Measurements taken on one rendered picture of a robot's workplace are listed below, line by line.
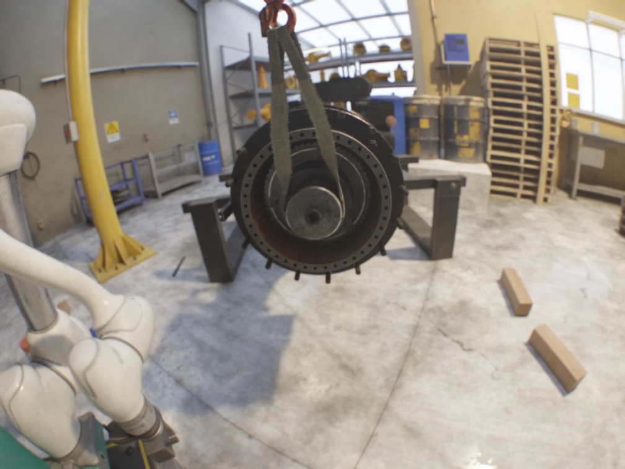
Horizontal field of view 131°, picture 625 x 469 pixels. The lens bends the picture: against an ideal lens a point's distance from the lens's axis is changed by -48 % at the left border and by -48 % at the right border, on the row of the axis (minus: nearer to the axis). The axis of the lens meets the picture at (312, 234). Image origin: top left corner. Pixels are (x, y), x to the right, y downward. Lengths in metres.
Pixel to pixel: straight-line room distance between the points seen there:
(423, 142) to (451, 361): 2.97
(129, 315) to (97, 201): 2.43
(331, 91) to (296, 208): 2.83
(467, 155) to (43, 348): 3.98
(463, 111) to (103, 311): 3.76
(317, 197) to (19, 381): 0.83
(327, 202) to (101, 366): 0.58
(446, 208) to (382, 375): 1.23
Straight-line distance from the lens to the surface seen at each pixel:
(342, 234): 0.85
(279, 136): 0.66
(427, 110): 3.81
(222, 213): 0.78
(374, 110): 2.16
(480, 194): 3.35
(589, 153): 5.10
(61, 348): 0.79
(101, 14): 7.53
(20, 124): 0.69
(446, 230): 2.09
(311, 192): 0.65
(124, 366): 0.53
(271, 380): 1.35
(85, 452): 0.84
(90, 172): 2.95
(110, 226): 3.02
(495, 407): 1.35
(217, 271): 2.06
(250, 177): 0.73
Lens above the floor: 1.08
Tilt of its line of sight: 24 degrees down
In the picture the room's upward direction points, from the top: 6 degrees counter-clockwise
